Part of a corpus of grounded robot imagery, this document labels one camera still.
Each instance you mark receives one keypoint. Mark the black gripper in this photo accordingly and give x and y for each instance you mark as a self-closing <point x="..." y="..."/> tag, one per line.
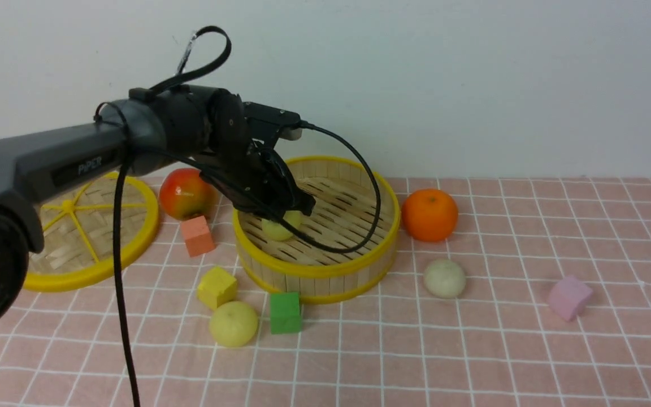
<point x="253" y="171"/>

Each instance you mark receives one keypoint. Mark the pink checkered tablecloth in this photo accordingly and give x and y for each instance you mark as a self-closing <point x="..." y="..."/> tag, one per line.
<point x="497" y="344"/>

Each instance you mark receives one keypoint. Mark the orange cube block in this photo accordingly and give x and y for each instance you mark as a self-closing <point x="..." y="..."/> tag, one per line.
<point x="197" y="236"/>

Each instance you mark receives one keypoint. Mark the pink block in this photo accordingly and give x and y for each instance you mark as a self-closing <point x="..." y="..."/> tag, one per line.
<point x="569" y="297"/>

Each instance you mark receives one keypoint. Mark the yellow bamboo steamer lid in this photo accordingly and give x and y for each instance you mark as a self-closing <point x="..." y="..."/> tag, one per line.
<point x="78" y="234"/>

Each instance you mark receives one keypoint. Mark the green cube block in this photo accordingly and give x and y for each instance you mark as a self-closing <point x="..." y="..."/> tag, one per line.
<point x="285" y="313"/>

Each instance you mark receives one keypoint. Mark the pale yellow bun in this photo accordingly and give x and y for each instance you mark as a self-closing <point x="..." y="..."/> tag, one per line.
<point x="233" y="324"/>
<point x="277" y="232"/>

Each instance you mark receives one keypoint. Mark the white bun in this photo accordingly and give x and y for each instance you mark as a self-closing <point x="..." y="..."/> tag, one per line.
<point x="444" y="278"/>

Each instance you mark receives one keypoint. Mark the yellow cube block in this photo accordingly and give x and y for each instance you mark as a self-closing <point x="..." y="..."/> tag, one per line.
<point x="216" y="288"/>

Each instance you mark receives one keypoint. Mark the orange fruit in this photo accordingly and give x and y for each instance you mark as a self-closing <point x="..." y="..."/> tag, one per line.
<point x="429" y="215"/>

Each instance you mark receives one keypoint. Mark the red apple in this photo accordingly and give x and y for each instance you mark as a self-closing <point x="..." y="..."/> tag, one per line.
<point x="183" y="195"/>

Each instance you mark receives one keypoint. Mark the yellow bamboo steamer tray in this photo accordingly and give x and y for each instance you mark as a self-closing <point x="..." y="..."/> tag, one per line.
<point x="342" y="217"/>

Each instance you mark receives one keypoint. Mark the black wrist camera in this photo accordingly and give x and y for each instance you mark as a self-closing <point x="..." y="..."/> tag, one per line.
<point x="270" y="124"/>

